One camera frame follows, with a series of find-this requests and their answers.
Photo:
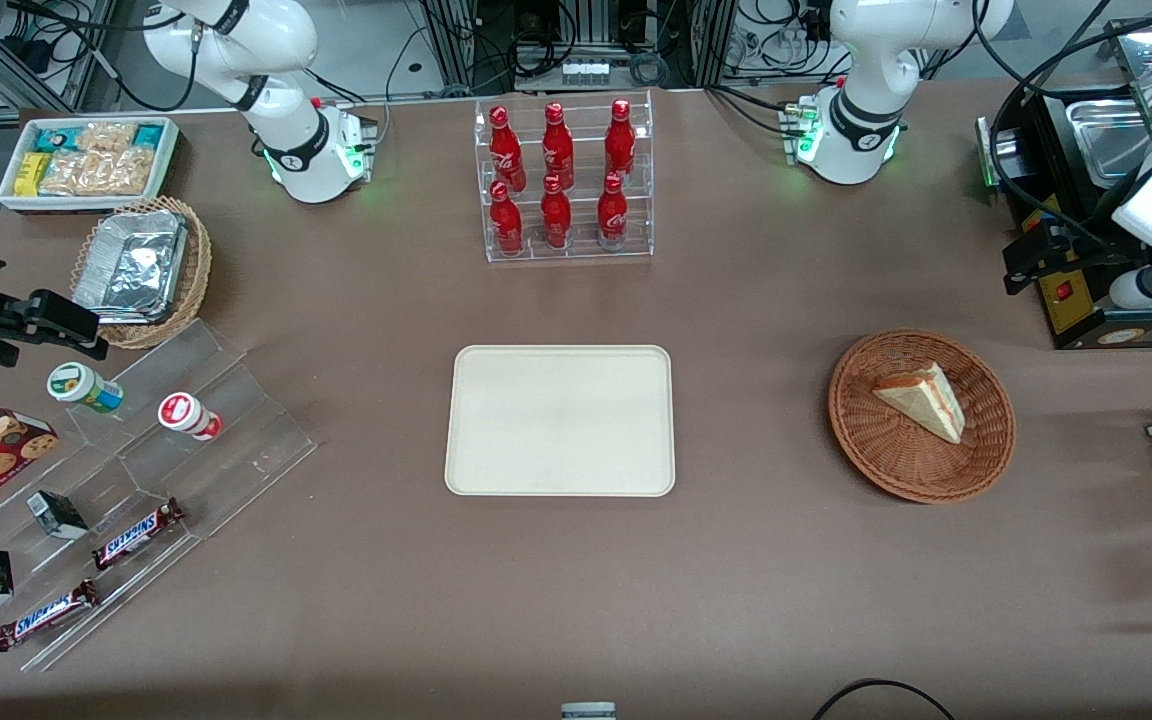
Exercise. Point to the teal snack packet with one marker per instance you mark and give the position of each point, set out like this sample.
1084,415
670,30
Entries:
56,138
149,135

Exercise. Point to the yellow snack packet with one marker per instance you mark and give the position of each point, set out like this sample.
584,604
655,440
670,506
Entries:
32,174

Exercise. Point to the red cola bottle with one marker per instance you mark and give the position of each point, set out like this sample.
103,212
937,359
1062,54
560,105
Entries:
556,216
620,142
505,150
557,148
613,214
505,222

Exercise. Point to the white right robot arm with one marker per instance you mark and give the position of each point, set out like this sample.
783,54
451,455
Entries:
286,130

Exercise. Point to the white plastic snack bin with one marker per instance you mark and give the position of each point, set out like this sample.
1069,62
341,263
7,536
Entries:
164,165

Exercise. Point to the small grey device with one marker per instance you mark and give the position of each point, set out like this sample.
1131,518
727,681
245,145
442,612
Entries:
588,711

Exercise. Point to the triangular wrapped sandwich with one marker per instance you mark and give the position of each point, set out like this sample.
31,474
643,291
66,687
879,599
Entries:
926,400

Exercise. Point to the aluminium foil container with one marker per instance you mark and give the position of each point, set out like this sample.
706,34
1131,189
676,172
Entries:
131,265

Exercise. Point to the clear bag of crackers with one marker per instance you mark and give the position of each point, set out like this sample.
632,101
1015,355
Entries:
106,137
96,173

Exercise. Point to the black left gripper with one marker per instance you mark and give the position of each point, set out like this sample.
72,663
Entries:
1082,253

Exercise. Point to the clear acrylic bottle rack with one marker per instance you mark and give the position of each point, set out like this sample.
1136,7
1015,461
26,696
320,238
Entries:
581,100

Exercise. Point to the green label yogurt cup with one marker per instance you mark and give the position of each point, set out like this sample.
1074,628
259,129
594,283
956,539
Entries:
84,387

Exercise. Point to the black countertop appliance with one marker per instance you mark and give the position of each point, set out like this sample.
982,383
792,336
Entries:
1066,310

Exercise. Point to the clear acrylic tiered shelf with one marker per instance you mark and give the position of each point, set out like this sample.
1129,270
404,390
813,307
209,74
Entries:
236,450

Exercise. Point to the light wicker basket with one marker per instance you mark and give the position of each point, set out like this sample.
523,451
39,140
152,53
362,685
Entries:
194,285

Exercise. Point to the white power strip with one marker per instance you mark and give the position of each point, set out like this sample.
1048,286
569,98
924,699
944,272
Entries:
584,72

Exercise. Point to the brown round wicker basket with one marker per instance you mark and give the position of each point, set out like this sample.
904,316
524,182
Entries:
896,450

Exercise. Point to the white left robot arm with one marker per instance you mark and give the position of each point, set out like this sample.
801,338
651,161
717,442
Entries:
861,90

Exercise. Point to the steel appliance pan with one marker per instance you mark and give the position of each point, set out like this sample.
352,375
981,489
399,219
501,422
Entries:
1106,135

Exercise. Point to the red label yogurt cup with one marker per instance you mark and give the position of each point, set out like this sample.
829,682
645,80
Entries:
188,415

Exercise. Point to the Snickers bar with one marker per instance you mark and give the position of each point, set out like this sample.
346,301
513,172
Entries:
136,533
46,613

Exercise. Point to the beige plastic tray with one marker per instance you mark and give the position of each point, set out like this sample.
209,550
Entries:
561,420

